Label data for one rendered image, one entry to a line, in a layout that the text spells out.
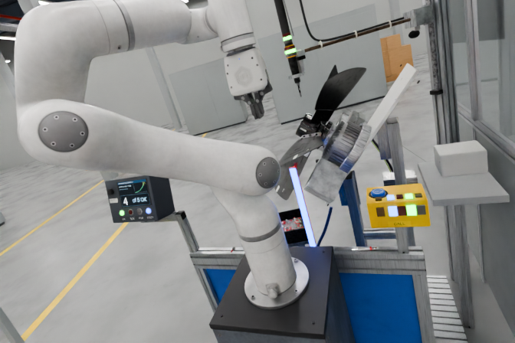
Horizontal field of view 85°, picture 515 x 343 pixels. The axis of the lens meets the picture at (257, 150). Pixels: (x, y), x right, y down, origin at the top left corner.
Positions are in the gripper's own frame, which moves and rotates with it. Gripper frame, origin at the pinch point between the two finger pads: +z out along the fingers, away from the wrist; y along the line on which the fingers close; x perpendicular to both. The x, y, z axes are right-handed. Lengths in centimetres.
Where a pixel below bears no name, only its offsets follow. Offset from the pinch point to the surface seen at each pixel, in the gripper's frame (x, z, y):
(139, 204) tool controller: 8, 29, -65
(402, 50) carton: 876, 68, 117
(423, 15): 83, -11, 52
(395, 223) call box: 10, 43, 29
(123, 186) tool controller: 10, 21, -72
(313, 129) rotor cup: 54, 23, 1
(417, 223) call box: 10, 43, 34
